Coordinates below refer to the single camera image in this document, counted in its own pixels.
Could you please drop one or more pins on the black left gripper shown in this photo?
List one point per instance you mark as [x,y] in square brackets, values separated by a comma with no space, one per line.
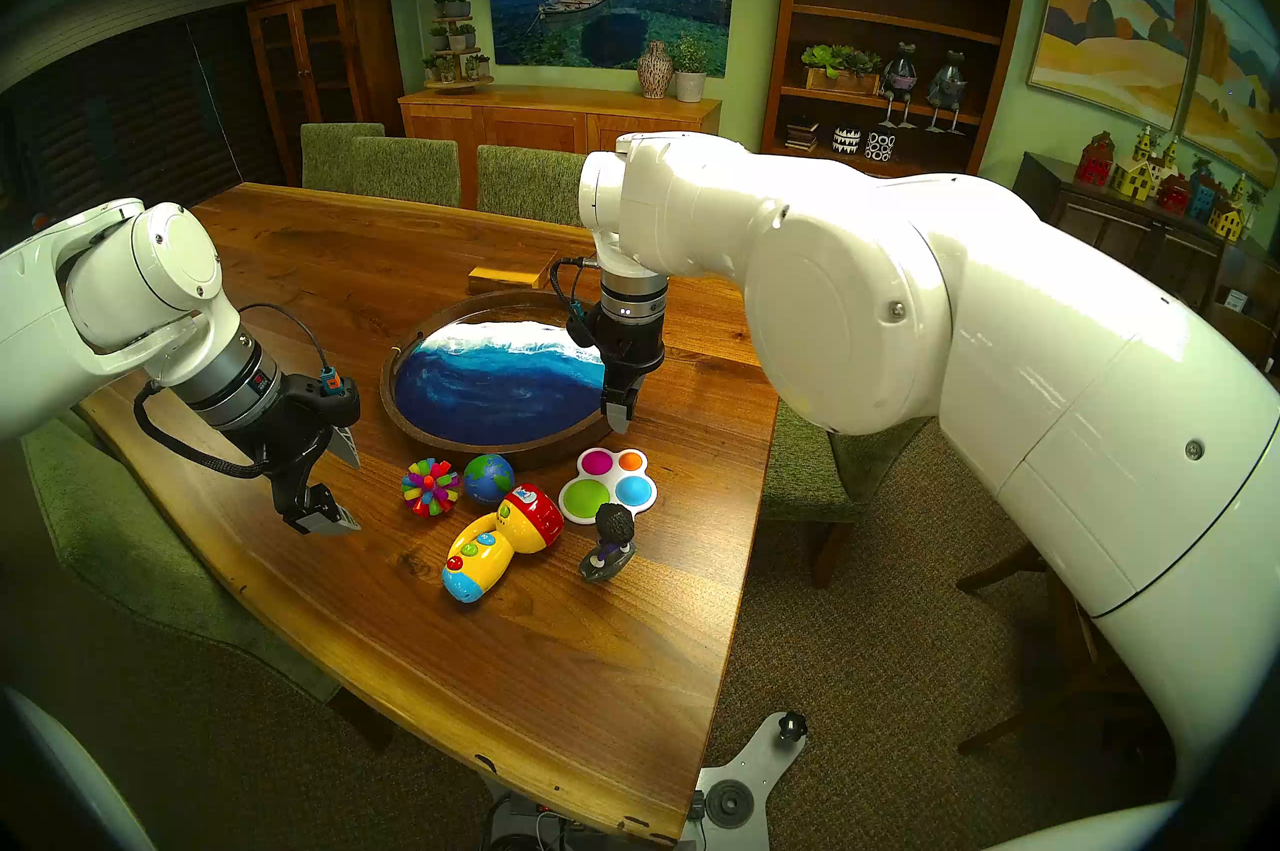
[295,419]

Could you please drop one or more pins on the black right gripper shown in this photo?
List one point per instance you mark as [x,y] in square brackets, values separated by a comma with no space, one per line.
[630,349]

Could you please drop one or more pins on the white colourful dimple pop toy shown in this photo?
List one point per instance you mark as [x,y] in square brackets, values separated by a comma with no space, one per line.
[607,486]

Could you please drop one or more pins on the multicolour spiky ball toy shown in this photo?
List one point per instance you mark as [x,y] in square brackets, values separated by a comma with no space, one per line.
[431,488]

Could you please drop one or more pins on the blue green globe ball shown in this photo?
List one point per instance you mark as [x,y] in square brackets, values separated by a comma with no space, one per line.
[488,479]

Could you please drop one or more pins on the yellow red toy flashlight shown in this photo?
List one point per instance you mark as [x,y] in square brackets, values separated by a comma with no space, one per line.
[500,544]

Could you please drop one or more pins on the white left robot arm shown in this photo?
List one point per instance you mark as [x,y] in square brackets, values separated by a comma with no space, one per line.
[130,279]

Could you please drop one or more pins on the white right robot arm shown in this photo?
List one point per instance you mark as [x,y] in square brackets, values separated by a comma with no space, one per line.
[900,309]

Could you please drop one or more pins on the round wooden ocean resin tray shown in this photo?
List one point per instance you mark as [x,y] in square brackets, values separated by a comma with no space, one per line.
[480,399]

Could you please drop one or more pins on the purple suit bobblehead figurine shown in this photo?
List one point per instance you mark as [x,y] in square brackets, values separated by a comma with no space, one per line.
[607,549]

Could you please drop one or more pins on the small wooden block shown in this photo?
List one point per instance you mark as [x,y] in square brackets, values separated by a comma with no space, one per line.
[510,274]

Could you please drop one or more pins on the light wooden sideboard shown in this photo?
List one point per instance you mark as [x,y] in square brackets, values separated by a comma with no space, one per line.
[540,124]

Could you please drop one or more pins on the small stack of books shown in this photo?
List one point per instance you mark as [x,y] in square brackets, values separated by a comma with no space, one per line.
[802,136]

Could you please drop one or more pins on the green plant white pot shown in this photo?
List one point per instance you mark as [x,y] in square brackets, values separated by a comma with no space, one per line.
[690,84]

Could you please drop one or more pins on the patterned brown ceramic vase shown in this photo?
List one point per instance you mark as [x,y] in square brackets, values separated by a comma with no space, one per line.
[655,71]

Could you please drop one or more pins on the black white patterned cup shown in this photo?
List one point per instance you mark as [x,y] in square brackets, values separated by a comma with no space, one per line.
[880,147]
[847,142]

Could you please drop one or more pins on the succulents in wooden box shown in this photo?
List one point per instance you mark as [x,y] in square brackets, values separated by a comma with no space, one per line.
[840,69]

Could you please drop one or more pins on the tiered stand with plants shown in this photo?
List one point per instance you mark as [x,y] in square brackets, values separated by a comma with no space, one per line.
[455,39]

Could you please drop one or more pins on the dark wood glass door cabinet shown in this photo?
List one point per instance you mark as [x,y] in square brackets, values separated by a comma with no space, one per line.
[320,69]

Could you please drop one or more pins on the dark window blinds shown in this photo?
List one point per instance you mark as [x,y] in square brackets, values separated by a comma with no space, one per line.
[110,119]

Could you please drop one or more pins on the dark metal frog statue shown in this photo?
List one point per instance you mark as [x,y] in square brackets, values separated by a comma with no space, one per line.
[900,79]
[946,87]

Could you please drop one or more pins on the dark wooden chair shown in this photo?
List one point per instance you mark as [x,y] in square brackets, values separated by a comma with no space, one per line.
[1040,659]

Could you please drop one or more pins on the dark wooden console table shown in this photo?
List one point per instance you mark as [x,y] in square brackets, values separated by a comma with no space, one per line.
[1130,244]

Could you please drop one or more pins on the yellow miniature church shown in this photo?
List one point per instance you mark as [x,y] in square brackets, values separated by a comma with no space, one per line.
[1135,174]

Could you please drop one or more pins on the small red miniature house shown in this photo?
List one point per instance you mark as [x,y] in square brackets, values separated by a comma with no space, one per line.
[1174,196]

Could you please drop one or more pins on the abstract orange landscape painting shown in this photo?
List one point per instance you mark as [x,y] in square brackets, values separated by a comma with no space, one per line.
[1110,29]
[1240,99]

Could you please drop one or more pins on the blue miniature house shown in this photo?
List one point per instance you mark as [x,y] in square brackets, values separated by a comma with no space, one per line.
[1205,194]

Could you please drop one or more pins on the small yellow miniature house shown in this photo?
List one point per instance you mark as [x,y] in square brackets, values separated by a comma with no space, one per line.
[1228,217]

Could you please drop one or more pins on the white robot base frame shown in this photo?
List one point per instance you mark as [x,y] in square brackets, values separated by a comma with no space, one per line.
[745,779]

